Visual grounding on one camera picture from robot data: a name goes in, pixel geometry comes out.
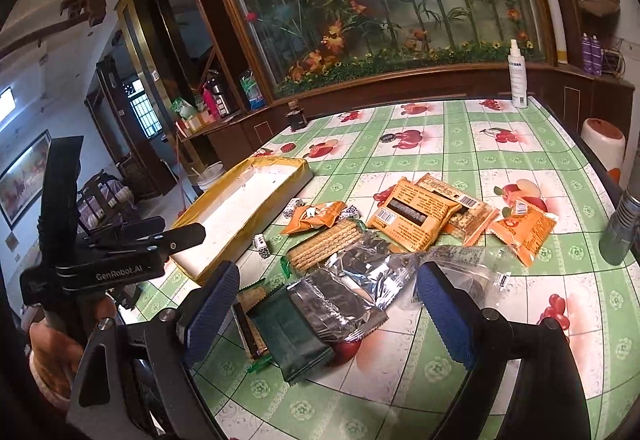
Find green white bag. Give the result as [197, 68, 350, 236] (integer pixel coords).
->
[170, 98, 198, 121]

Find brown object on shelf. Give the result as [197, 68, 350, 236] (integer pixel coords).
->
[579, 0, 621, 32]

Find sandwich cracker packet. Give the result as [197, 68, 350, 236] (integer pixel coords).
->
[232, 277, 281, 373]

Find white spray bottle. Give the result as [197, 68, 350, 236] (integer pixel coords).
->
[507, 39, 530, 110]

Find white orange plastic container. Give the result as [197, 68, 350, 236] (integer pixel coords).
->
[581, 117, 626, 171]

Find silver packet dark contents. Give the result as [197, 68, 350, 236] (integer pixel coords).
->
[287, 267, 389, 347]

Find framed wall painting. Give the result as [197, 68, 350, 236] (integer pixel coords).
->
[0, 130, 52, 227]

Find wooden chair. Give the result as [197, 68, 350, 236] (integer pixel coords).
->
[75, 170, 137, 231]

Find small orange snack packet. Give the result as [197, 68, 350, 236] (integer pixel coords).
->
[490, 207, 559, 267]

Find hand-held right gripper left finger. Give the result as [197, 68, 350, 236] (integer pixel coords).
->
[66, 261, 242, 440]

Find brown cracker packet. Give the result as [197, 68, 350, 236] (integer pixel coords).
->
[415, 173, 501, 246]

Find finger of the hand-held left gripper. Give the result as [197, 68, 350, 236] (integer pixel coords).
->
[95, 223, 207, 262]
[80, 216, 167, 243]

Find dark green snack packet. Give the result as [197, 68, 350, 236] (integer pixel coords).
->
[247, 290, 334, 384]

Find dark ink bottle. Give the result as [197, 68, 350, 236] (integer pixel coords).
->
[286, 100, 307, 130]

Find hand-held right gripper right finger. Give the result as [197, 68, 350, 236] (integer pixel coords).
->
[415, 263, 588, 440]

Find large orange snack packet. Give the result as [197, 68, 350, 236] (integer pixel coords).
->
[366, 183, 461, 253]

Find artificial flower glass display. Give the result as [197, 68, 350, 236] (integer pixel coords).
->
[192, 0, 558, 101]

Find orange face print snack packet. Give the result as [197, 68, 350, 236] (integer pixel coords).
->
[280, 201, 347, 236]

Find clear plastic snack packet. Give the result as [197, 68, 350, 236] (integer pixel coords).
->
[415, 245, 512, 308]

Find white plastic bucket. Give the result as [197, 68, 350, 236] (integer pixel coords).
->
[196, 163, 224, 194]

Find dark thermos jug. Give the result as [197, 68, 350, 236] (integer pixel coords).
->
[205, 70, 229, 118]

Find tall wooden glass cabinet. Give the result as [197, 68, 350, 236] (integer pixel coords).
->
[115, 0, 201, 196]

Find person's left hand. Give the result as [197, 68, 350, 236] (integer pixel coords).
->
[27, 300, 119, 402]

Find clear round cracker packet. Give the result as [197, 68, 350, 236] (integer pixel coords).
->
[282, 217, 363, 271]

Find blue green plastic bag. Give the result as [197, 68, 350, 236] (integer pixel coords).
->
[239, 69, 266, 110]

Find silver foil packet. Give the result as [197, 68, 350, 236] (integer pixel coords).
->
[325, 230, 423, 311]

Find yellow edged white tray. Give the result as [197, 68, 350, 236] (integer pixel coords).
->
[170, 156, 314, 286]

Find yellow cardboard box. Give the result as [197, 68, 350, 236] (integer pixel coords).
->
[182, 113, 212, 134]

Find green fruit print tablecloth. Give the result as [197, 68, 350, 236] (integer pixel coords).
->
[132, 95, 631, 440]

